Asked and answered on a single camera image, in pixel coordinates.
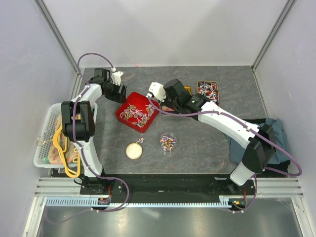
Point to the stray swirl lollipop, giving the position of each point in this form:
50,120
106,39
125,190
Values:
141,140

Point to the red candy tray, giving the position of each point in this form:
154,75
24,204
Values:
137,113

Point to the white plastic basket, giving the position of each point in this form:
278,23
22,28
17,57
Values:
44,141

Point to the grey slotted cable duct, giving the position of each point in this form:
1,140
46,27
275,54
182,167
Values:
97,202

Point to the aluminium frame rail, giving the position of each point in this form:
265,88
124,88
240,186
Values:
267,188

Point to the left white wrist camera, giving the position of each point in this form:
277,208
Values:
117,77

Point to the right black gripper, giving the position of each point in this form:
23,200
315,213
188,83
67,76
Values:
167,104

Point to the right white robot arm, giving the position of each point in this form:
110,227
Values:
255,139

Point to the round wooden jar lid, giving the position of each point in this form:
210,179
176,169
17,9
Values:
134,151

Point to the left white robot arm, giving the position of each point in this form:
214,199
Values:
78,121

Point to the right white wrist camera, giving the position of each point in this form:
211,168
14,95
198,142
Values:
156,90

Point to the clear glass jar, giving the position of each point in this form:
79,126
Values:
168,142

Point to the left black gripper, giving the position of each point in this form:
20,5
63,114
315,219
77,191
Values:
120,98

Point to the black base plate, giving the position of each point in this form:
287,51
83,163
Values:
166,187

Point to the folded blue-grey cloth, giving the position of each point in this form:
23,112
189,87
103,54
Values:
237,151

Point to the gold gummy tin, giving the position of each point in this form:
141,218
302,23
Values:
187,88

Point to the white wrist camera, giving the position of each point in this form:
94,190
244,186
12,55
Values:
117,77
156,90

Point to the gold lollipop tin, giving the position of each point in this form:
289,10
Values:
209,89

